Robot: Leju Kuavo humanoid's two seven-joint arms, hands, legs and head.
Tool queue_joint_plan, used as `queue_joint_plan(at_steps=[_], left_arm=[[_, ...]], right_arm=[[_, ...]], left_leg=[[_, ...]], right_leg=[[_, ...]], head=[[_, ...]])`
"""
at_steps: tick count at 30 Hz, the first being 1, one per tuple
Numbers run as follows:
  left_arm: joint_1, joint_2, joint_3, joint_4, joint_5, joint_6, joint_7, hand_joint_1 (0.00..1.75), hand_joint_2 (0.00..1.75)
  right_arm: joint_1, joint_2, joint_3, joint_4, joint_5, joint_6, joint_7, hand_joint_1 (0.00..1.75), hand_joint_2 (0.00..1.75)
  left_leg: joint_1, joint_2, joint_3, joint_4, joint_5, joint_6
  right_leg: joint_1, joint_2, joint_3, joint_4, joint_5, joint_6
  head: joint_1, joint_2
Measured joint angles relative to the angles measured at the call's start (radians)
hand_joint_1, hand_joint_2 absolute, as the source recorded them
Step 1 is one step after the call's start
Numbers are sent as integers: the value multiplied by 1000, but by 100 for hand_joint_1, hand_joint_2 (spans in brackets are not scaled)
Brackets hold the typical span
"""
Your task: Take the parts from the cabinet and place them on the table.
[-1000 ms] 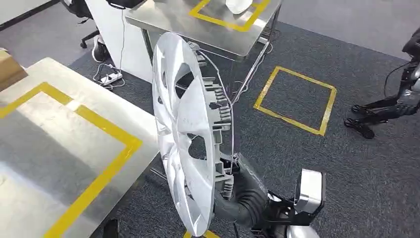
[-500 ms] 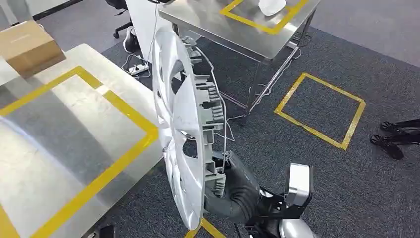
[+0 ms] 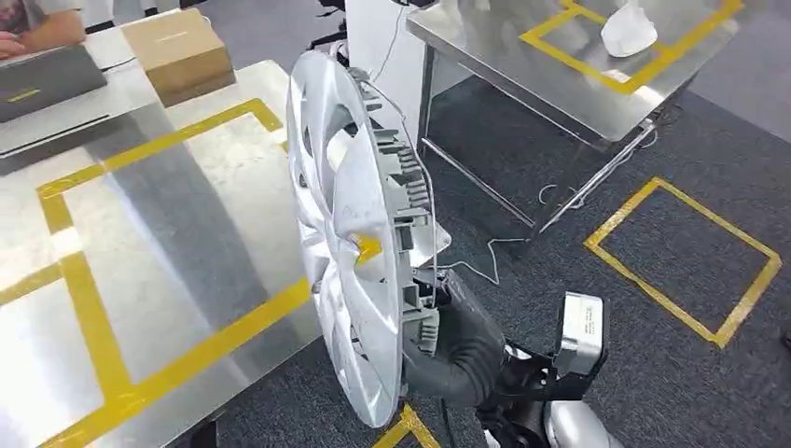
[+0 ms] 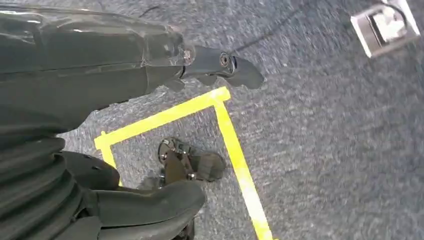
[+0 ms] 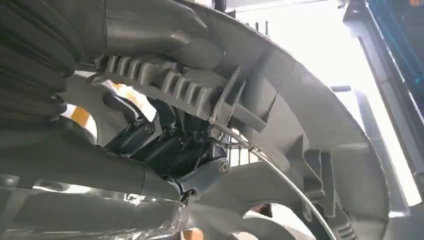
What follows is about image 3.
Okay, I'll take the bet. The silver wheel hubcap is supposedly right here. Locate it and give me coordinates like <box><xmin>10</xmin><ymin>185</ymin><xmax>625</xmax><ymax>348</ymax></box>
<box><xmin>285</xmin><ymin>49</ymin><xmax>452</xmax><ymax>429</ymax></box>

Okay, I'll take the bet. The steel bench with yellow tape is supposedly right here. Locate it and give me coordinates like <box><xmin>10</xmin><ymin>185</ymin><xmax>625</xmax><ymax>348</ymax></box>
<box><xmin>0</xmin><ymin>24</ymin><xmax>452</xmax><ymax>448</ymax></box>
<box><xmin>406</xmin><ymin>0</ymin><xmax>744</xmax><ymax>236</ymax></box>

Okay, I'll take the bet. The brown cardboard box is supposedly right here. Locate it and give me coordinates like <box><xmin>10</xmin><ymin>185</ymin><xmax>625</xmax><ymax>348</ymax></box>
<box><xmin>120</xmin><ymin>7</ymin><xmax>237</xmax><ymax>108</ymax></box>

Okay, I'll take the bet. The white plastic cover part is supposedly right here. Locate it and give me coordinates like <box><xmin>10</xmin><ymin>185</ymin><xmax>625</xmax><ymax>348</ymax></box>
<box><xmin>600</xmin><ymin>0</ymin><xmax>659</xmax><ymax>60</ymax></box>

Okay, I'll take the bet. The grey laptop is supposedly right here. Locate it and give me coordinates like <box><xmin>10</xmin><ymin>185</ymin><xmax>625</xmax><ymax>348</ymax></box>
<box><xmin>0</xmin><ymin>44</ymin><xmax>109</xmax><ymax>124</ymax></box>

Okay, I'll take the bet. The person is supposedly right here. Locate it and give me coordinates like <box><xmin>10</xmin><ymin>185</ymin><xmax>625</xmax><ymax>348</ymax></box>
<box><xmin>0</xmin><ymin>0</ymin><xmax>87</xmax><ymax>62</ymax></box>

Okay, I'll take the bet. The white cable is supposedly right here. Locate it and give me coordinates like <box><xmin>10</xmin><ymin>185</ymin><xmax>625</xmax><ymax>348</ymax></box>
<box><xmin>361</xmin><ymin>0</ymin><xmax>534</xmax><ymax>287</ymax></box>

